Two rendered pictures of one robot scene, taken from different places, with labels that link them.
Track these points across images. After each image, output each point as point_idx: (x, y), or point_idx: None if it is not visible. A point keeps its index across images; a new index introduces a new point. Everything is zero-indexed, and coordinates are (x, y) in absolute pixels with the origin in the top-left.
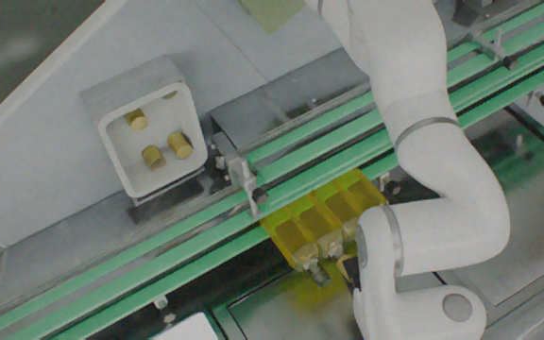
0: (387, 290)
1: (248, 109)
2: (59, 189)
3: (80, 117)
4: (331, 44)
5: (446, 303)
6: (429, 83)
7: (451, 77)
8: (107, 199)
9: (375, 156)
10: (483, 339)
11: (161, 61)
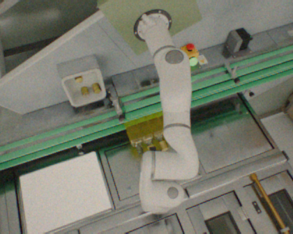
0: (146, 183)
1: (126, 79)
2: (45, 97)
3: (56, 72)
4: None
5: (169, 190)
6: (181, 109)
7: (211, 82)
8: (65, 102)
9: None
10: (197, 186)
11: (91, 57)
